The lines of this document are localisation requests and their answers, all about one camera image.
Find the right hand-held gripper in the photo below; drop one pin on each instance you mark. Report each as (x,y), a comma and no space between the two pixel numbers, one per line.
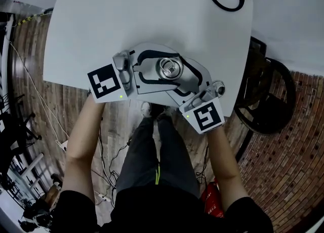
(207,116)

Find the person's grey trousers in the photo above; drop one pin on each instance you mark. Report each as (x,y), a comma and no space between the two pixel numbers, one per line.
(141,166)

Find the person's right forearm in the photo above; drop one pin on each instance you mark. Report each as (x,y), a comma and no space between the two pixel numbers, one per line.
(225,166)

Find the person's left shoe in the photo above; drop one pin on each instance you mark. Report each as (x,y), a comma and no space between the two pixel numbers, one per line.
(146,109)

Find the person's left forearm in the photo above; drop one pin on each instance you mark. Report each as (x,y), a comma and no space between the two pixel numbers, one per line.
(81,146)

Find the white rail frame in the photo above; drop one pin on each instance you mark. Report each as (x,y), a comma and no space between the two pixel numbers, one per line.
(7,32)

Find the stainless steel bottle cap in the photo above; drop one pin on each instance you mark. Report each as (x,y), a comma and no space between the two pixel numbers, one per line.
(169,68)

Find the black round chair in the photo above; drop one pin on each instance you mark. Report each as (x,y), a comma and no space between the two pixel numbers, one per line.
(268,115)

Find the white table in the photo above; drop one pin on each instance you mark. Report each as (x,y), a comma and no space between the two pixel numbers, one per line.
(126,19)

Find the small clear round dish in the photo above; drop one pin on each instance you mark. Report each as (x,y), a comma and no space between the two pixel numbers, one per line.
(220,90)

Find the black metal rack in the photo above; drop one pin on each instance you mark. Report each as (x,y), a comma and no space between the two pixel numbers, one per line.
(15,128)

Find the person's black shirt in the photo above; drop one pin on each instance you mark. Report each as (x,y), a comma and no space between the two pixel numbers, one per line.
(164,214)

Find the black floor edge strip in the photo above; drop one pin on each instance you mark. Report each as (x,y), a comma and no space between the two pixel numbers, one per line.
(245,147)

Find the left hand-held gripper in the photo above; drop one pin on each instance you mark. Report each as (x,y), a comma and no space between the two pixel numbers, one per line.
(103,82)

